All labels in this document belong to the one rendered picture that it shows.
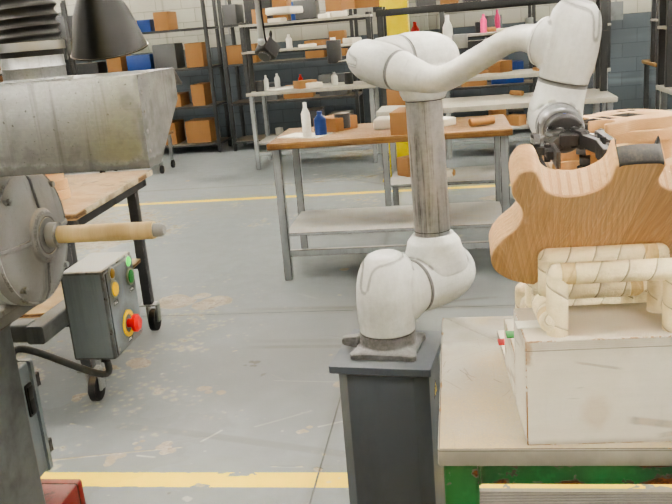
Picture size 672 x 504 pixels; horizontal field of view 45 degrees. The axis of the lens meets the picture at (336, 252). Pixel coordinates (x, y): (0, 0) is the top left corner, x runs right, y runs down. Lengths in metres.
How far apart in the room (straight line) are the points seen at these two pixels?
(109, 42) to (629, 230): 0.91
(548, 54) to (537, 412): 0.76
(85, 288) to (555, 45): 1.08
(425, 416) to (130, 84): 1.30
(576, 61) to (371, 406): 1.05
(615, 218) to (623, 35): 11.35
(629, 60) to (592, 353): 11.43
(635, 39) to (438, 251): 10.50
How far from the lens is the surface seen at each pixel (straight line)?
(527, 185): 1.13
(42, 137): 1.35
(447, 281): 2.27
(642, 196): 1.21
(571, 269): 1.23
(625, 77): 12.62
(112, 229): 1.49
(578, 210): 1.22
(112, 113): 1.30
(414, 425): 2.22
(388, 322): 2.16
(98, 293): 1.78
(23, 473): 1.85
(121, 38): 1.50
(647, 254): 1.33
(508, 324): 1.53
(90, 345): 1.83
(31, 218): 1.53
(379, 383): 2.19
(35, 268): 1.54
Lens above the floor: 1.57
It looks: 16 degrees down
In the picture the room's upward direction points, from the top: 5 degrees counter-clockwise
